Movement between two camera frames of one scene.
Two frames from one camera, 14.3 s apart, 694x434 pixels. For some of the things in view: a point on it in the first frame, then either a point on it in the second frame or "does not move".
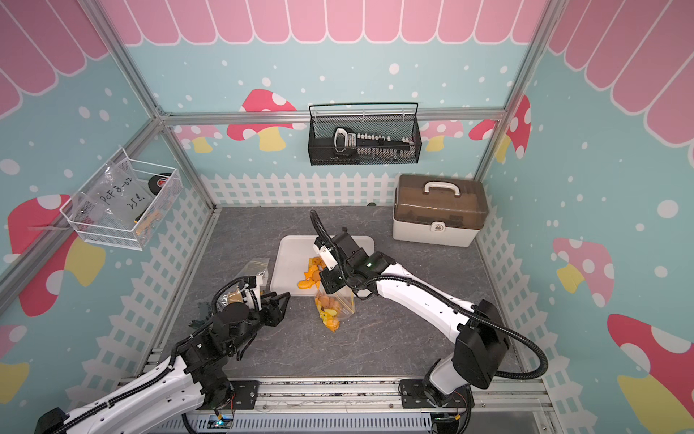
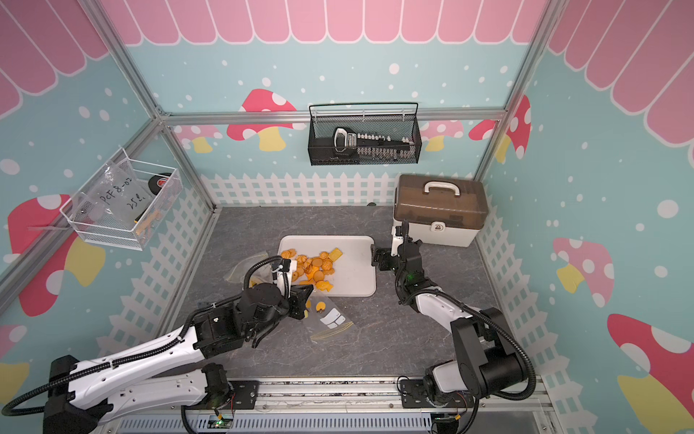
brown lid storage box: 438,210 does not move
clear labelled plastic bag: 117,196 does not move
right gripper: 328,285 to 377,256
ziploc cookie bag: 334,306 to 324,321
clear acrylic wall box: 123,203 does not move
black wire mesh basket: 363,134 does not move
